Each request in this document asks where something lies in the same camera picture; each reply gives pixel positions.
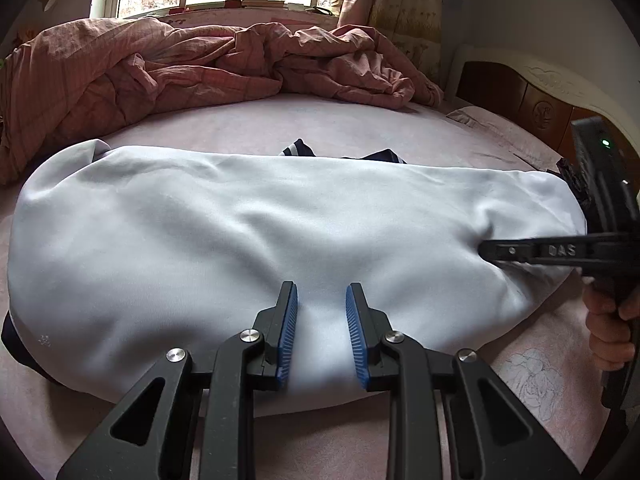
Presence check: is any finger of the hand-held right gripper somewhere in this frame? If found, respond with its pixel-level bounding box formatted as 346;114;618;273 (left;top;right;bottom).
477;232;593;267

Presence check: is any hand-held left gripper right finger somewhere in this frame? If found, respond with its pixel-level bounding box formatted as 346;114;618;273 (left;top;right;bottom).
345;282;583;480

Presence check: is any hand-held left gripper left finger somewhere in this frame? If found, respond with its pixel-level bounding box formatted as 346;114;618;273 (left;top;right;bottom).
56;281;299;480

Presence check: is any white and navy jacket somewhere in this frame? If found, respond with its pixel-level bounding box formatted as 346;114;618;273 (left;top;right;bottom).
0;137;588;403

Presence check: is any person's right hand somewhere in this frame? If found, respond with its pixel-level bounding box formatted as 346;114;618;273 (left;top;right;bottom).
582;285;638;373

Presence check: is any flat pink pillow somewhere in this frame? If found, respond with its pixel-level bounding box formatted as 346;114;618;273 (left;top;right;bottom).
445;105;566;171

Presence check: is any wooden headboard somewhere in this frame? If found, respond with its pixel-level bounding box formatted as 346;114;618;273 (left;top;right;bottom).
450;45;640;161

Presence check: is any bed with pink sheet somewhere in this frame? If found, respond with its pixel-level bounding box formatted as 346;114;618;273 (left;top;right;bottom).
0;90;640;480

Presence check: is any floral curtain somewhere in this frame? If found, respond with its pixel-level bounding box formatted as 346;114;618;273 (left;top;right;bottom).
337;0;446;86

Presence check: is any pink quilt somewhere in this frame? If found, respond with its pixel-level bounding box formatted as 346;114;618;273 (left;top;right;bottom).
0;16;445;186

